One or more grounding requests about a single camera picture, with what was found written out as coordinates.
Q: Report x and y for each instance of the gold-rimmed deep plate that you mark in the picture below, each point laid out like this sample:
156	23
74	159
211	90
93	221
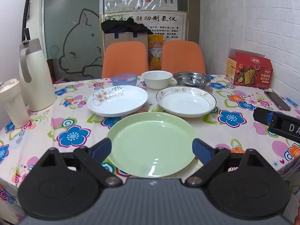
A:
185	103

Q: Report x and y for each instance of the white floral plate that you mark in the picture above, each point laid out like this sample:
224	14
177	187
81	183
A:
119	100

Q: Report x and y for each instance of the black cloth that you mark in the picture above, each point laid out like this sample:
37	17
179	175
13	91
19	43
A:
124	26

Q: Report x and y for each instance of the orange chair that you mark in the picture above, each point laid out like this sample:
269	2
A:
125	59
182	56

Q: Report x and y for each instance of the text-covered white poster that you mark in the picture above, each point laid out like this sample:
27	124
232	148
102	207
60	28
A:
173	28

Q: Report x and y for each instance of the white ceramic bowl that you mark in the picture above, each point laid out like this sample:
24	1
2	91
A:
156	80

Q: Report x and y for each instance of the glass panel with cat drawing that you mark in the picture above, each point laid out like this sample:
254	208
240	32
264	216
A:
70	28

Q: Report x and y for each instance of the blue plastic bowl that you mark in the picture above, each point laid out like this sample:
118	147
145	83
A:
124	80

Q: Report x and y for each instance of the red cracker box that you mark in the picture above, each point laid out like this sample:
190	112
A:
253	72

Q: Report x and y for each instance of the yellow snack bag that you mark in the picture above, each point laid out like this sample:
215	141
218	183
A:
155	56

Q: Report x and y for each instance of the cream thermos jug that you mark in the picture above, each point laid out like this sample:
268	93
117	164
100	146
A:
37	79

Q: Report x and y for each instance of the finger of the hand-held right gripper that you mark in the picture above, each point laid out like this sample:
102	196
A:
269	120

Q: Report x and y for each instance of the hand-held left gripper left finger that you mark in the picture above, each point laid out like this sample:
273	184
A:
102	148

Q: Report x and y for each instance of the smartphone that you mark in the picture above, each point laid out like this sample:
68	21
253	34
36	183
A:
277	100

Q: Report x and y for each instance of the green plate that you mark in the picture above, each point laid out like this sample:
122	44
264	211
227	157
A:
150	140

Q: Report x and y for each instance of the stainless steel bowl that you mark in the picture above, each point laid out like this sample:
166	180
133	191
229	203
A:
192	79

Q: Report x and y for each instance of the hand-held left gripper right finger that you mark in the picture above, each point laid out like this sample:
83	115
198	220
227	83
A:
201	150

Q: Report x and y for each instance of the brown paper bag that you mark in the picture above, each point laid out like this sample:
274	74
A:
126	37

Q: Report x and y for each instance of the floral tablecloth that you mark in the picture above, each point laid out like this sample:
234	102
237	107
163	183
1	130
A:
77	126

